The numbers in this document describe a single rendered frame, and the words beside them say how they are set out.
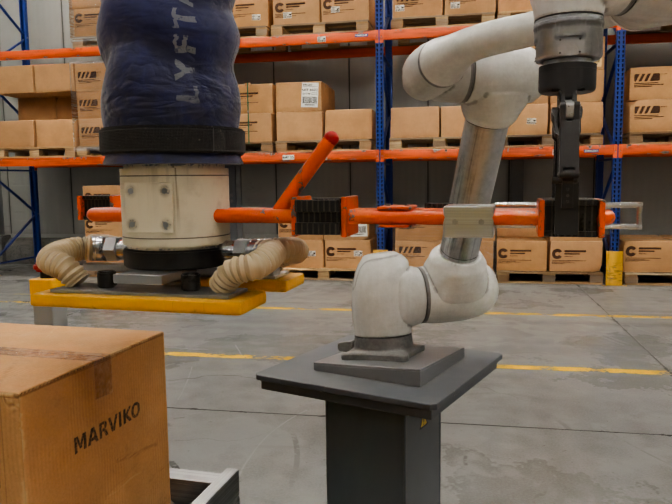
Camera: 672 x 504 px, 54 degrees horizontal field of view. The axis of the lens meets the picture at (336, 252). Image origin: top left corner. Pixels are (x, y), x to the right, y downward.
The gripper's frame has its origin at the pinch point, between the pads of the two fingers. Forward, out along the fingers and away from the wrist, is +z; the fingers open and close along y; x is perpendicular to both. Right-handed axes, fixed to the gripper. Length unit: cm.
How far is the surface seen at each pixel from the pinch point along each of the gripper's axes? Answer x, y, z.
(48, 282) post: -121, -44, 20
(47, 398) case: -73, 16, 27
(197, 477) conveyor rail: -73, -29, 60
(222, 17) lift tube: -49, 3, -29
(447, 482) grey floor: -33, -167, 119
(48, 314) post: -122, -45, 28
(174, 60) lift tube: -54, 9, -22
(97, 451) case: -73, 5, 40
